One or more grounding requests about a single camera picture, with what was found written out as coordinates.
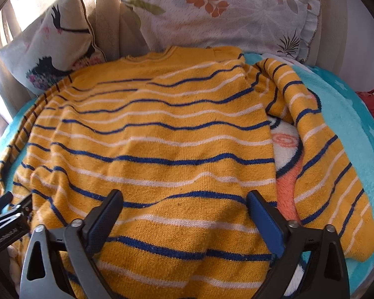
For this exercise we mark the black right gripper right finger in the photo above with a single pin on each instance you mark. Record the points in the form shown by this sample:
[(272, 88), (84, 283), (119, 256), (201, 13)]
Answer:
[(308, 261)]

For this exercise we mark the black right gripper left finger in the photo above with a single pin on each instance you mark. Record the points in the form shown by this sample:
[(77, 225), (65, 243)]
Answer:
[(44, 275)]

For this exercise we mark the yellow striped knit sweater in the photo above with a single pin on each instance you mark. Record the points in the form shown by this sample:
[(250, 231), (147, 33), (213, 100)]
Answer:
[(185, 135)]

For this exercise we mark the turquoise cartoon fleece blanket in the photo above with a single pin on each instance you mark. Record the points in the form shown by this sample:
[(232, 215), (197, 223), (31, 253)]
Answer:
[(349, 118)]

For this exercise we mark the bird print cushion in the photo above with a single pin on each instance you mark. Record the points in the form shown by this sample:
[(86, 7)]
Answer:
[(52, 47)]

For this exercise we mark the beige curtain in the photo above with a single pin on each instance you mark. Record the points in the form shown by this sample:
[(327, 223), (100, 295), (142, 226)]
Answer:
[(111, 23)]

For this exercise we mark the floral white bed pillow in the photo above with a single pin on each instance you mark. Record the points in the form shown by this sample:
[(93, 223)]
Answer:
[(279, 27)]

